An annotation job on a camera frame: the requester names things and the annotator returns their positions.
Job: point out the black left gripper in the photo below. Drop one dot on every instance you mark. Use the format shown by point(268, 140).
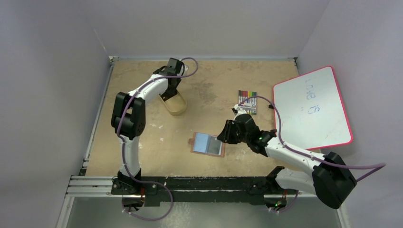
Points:
point(171, 91)

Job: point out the pink leather card holder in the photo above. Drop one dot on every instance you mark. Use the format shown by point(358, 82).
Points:
point(206, 144)

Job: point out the aluminium frame rail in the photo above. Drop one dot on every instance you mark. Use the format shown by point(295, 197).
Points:
point(96, 186)

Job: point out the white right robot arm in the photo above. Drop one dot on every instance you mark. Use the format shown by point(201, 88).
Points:
point(322, 175)

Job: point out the pink framed whiteboard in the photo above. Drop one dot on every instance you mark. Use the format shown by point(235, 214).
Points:
point(310, 111)

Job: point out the beige oval plastic tray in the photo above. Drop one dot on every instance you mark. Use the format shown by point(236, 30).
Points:
point(175, 104)

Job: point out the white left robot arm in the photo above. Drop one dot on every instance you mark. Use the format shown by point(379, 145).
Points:
point(129, 114)

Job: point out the pack of coloured markers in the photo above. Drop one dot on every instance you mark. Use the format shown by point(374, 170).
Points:
point(249, 104)

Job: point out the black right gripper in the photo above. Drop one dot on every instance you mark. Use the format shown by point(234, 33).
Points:
point(228, 131)

